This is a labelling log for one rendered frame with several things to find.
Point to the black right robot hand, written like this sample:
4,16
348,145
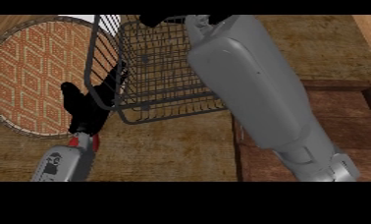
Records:
152,20

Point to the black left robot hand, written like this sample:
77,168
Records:
89,113

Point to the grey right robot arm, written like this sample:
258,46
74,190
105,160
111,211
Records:
257,84

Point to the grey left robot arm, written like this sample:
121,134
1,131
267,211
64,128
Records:
65,164

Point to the dark brown wooden tray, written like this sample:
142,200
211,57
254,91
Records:
348,126

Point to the round orange woven placemat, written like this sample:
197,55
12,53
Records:
39,67

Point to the pale wooden board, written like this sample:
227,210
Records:
363,29

